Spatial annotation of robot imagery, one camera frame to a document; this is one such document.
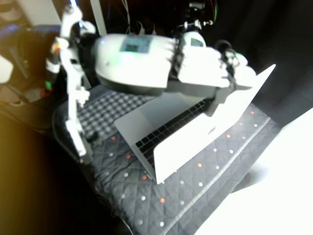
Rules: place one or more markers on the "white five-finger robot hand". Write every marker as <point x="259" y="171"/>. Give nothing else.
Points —
<point x="127" y="66"/>
<point x="191" y="37"/>

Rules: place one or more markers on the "silver laptop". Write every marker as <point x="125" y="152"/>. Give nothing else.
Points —
<point x="195" y="147"/>

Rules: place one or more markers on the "grey quilt with bear print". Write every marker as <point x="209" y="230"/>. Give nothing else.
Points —
<point x="171" y="208"/>

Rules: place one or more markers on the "white frame post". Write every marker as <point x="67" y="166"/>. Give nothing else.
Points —
<point x="99" y="17"/>

